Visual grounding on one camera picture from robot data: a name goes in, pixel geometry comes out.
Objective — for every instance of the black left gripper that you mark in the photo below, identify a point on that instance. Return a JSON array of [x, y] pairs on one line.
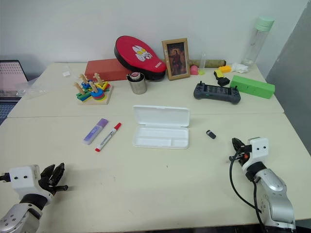
[[49, 186]]

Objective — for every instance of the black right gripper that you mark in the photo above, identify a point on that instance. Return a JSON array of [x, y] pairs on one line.
[[243, 153]]

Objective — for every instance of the small black clip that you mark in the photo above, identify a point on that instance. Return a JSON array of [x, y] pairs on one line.
[[211, 134]]

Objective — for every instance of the purple eraser block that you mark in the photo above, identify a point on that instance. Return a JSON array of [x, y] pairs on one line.
[[95, 131]]

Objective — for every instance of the red whiteboard marker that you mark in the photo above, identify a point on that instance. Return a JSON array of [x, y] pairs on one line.
[[108, 137]]

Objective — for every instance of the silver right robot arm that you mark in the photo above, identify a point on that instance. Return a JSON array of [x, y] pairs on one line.
[[274, 194]]

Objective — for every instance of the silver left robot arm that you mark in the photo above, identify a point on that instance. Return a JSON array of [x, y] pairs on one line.
[[17, 216]]

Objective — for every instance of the white plastic pencil case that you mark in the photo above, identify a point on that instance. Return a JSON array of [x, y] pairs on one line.
[[161, 127]]

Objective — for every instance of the grey handheld game controller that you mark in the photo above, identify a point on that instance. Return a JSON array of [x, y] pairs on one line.
[[217, 93]]

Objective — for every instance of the green rectangular box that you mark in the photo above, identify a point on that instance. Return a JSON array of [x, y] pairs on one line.
[[252, 87]]

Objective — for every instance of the yellow and black small tool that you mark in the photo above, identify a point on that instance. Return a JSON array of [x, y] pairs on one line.
[[218, 74]]

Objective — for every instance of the yellow toy block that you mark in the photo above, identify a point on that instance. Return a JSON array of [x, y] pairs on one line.
[[225, 69]]

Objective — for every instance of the crumpled white tissue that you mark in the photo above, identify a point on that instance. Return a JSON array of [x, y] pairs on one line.
[[240, 67]]

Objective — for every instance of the clear plastic bag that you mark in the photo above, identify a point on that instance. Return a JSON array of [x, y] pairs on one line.
[[31, 89]]

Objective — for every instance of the brown rolled scroll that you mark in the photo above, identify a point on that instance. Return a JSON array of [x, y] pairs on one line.
[[213, 62]]

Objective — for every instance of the small pink toy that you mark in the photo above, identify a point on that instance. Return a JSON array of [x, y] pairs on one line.
[[194, 70]]

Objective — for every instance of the clear tube with green base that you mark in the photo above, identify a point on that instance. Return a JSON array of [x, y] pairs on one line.
[[202, 64]]

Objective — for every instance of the wooden colourful stacking toy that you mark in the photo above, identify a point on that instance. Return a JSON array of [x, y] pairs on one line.
[[96, 93]]

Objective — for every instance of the small white packet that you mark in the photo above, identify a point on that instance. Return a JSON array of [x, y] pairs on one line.
[[66, 74]]

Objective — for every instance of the clear bottle with green cap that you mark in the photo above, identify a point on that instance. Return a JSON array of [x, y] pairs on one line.
[[256, 41]]

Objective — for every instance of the open laptop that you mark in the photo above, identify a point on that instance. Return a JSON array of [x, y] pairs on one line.
[[9, 75]]

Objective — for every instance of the stainless steel cup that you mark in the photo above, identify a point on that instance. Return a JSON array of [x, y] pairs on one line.
[[138, 86]]

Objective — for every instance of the red brick block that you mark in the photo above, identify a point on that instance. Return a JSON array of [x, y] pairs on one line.
[[104, 69]]

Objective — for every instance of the tape roll in cup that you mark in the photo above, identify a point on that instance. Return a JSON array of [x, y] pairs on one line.
[[135, 76]]

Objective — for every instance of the red black boxing pad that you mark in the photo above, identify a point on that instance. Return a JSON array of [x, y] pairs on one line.
[[138, 54]]

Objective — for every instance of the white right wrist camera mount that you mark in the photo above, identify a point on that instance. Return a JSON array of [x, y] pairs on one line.
[[258, 150]]

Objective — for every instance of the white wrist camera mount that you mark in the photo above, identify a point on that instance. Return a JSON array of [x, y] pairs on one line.
[[23, 178], [258, 150]]

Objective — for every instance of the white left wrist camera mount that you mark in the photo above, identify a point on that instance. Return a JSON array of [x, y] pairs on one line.
[[23, 178]]

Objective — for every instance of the wooden picture frame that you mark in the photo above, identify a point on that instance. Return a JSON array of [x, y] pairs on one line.
[[176, 59]]

